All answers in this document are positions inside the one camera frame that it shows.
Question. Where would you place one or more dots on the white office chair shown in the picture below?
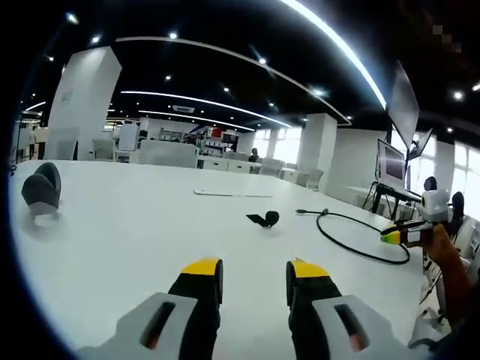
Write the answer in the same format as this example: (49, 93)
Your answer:
(103, 150)
(315, 179)

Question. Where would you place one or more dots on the computer monitor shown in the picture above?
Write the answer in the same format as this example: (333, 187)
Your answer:
(392, 165)

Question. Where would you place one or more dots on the small softbox light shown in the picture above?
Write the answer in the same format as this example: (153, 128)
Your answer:
(422, 144)

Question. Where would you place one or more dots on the flat white keyboard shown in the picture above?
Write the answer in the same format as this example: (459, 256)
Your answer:
(232, 192)

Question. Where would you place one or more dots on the white desk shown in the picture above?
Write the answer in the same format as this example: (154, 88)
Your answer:
(150, 232)

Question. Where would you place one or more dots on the white square pillar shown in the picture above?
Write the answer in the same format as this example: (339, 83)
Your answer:
(82, 105)

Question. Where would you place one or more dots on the storage shelf with boxes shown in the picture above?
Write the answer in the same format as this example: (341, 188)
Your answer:
(217, 140)

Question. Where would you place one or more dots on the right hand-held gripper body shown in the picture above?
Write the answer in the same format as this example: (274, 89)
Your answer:
(435, 206)

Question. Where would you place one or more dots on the white low cabinet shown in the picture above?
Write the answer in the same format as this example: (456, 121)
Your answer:
(228, 165)

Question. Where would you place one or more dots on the black stand table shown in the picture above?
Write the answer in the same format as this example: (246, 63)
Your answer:
(393, 193)

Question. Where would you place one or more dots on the person's right hand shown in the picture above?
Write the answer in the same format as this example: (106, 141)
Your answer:
(440, 243)

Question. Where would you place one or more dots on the large softbox light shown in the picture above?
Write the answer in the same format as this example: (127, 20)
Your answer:
(405, 105)

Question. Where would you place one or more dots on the black office chair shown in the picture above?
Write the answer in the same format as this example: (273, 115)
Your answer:
(431, 183)
(458, 206)

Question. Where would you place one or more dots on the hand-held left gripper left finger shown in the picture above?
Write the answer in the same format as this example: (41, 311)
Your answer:
(165, 322)

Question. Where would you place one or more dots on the long ceiling light strip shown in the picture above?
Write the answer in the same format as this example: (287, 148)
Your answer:
(337, 41)

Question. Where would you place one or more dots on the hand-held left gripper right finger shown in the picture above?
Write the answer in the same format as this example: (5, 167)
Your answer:
(337, 326)

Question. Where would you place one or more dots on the grey black sock pair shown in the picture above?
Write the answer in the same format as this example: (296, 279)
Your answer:
(42, 187)

